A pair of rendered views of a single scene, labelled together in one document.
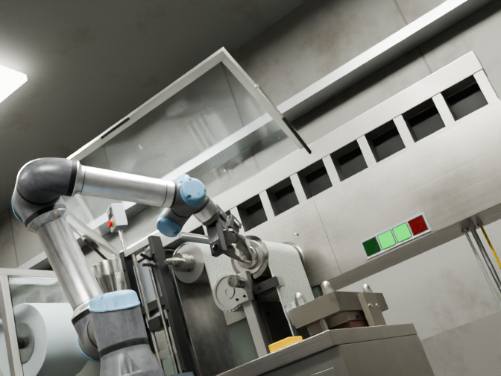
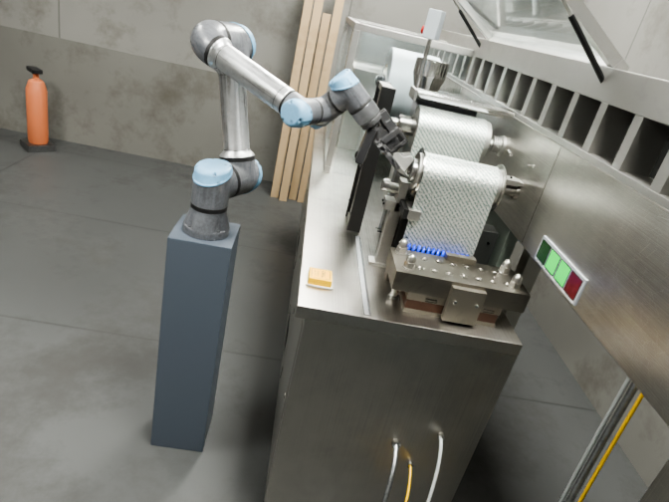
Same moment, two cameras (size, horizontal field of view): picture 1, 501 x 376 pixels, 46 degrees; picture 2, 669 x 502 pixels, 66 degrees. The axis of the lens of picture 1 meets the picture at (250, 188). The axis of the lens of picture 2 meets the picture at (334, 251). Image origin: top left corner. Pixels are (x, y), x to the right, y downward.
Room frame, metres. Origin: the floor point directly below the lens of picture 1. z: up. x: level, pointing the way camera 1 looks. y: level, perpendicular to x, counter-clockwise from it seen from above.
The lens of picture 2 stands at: (0.89, -1.10, 1.65)
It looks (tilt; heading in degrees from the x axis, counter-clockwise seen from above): 25 degrees down; 56
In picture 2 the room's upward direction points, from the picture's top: 13 degrees clockwise
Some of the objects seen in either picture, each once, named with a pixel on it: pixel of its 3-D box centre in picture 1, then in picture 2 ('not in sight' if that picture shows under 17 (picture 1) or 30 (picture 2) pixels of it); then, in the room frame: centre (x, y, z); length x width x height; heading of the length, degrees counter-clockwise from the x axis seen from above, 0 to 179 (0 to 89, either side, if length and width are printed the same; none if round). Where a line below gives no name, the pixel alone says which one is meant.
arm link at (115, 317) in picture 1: (116, 319); (213, 182); (1.39, 0.40, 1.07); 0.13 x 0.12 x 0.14; 33
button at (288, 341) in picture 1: (286, 345); (320, 277); (1.64, 0.04, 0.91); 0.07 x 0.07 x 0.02; 62
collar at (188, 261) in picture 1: (183, 262); (405, 125); (2.01, 0.31, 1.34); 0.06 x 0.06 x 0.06; 62
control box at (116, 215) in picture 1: (115, 218); (431, 24); (2.20, 0.55, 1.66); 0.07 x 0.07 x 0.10; 37
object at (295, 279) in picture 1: (294, 290); (445, 226); (2.00, -0.03, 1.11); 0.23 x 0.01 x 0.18; 152
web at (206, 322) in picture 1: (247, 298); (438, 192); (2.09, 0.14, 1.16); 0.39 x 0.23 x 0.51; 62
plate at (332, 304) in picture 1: (342, 309); (455, 279); (1.98, -0.16, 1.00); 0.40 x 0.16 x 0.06; 152
